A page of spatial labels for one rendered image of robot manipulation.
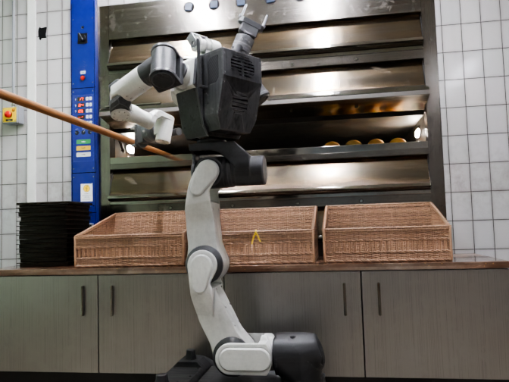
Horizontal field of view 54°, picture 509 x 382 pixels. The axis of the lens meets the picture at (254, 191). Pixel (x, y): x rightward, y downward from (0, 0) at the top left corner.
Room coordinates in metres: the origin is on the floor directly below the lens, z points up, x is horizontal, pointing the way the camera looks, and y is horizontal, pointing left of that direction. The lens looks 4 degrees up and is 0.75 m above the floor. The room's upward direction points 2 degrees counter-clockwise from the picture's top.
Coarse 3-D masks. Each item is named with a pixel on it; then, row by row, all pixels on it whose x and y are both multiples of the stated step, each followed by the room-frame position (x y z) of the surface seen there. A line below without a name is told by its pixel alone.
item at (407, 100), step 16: (336, 96) 2.59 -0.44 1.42; (352, 96) 2.58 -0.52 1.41; (368, 96) 2.57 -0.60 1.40; (384, 96) 2.55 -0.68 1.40; (400, 96) 2.55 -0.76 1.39; (416, 96) 2.55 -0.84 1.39; (176, 112) 2.75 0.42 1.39; (272, 112) 2.75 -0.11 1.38; (288, 112) 2.75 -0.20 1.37; (304, 112) 2.75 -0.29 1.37; (320, 112) 2.75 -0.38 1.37; (336, 112) 2.75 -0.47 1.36; (352, 112) 2.75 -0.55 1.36; (368, 112) 2.75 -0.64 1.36
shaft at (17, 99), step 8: (0, 96) 1.51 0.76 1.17; (8, 96) 1.54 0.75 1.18; (16, 96) 1.57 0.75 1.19; (16, 104) 1.60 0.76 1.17; (24, 104) 1.62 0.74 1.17; (32, 104) 1.65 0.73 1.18; (40, 104) 1.71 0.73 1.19; (40, 112) 1.73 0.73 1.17; (48, 112) 1.75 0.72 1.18; (56, 112) 1.80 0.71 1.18; (64, 120) 1.87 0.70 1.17; (72, 120) 1.91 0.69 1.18; (80, 120) 1.97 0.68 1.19; (88, 128) 2.04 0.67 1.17; (96, 128) 2.10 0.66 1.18; (104, 128) 2.17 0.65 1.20; (112, 136) 2.26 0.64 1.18; (120, 136) 2.33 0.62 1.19; (160, 152) 2.85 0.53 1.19
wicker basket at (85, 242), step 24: (120, 216) 2.89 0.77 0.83; (144, 216) 2.87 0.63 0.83; (168, 216) 2.85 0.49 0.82; (96, 240) 2.43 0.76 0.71; (120, 240) 2.41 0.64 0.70; (144, 240) 2.40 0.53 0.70; (168, 240) 2.37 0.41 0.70; (96, 264) 2.43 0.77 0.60; (120, 264) 2.41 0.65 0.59; (144, 264) 2.39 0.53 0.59; (168, 264) 2.37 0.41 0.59
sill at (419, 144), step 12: (372, 144) 2.71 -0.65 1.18; (384, 144) 2.70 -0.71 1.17; (396, 144) 2.69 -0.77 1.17; (408, 144) 2.68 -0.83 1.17; (420, 144) 2.67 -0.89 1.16; (144, 156) 2.91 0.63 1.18; (156, 156) 2.90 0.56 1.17; (168, 156) 2.89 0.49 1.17; (180, 156) 2.88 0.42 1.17; (204, 156) 2.85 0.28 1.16; (216, 156) 2.84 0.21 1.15; (264, 156) 2.80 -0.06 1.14
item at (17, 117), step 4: (4, 108) 2.97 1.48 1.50; (8, 108) 2.97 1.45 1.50; (16, 108) 2.96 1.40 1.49; (20, 108) 2.99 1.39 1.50; (4, 112) 2.97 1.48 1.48; (12, 112) 2.96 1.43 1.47; (16, 112) 2.96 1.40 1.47; (20, 112) 2.99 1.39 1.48; (4, 116) 2.97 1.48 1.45; (12, 116) 2.96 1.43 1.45; (16, 116) 2.96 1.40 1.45; (20, 116) 2.99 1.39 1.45; (4, 120) 2.97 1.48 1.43; (8, 120) 2.97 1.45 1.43; (12, 120) 2.96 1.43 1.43; (16, 120) 2.96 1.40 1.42; (20, 120) 2.99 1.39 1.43; (8, 124) 3.01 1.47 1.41; (12, 124) 3.02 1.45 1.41; (16, 124) 3.02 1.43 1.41; (20, 124) 3.02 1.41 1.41
